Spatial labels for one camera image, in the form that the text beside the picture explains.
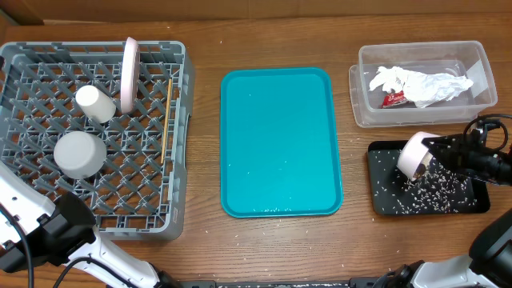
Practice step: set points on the red snack wrapper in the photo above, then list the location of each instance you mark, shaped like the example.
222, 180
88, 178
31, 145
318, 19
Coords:
394, 99

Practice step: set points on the brown food scrap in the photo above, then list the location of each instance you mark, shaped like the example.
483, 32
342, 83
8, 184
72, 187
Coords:
420, 171

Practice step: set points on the small plate with crumbs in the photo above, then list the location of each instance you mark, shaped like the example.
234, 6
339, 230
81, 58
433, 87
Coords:
415, 153

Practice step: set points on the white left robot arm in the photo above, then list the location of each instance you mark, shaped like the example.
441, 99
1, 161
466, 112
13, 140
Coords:
36, 231

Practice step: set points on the grey plastic dish rack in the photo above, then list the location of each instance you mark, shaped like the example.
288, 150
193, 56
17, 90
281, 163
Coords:
133, 196

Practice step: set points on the white tissue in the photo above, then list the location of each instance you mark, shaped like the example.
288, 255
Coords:
391, 80

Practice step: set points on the large pink-white plate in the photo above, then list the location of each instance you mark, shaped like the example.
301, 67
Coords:
129, 75

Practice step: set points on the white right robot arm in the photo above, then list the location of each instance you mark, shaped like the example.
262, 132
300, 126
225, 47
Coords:
432, 174

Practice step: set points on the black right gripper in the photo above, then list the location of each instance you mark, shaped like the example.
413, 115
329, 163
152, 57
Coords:
459, 150

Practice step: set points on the grey round bowl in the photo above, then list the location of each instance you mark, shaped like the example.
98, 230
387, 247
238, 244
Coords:
80, 155

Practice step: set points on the clear plastic bin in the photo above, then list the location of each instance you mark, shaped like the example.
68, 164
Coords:
457, 58

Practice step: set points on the wooden chopstick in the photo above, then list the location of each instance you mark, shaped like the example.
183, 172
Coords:
166, 121

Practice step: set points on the teal plastic tray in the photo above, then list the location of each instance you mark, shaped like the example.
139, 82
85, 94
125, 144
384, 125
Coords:
279, 153

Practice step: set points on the white napkin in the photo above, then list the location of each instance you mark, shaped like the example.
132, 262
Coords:
426, 89

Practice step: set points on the pile of rice grains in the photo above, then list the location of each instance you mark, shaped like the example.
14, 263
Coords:
432, 192

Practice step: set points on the black plastic tray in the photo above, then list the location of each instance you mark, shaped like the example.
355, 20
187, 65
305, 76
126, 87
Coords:
388, 192

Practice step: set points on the cream plastic cup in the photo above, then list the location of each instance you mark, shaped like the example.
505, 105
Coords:
95, 104

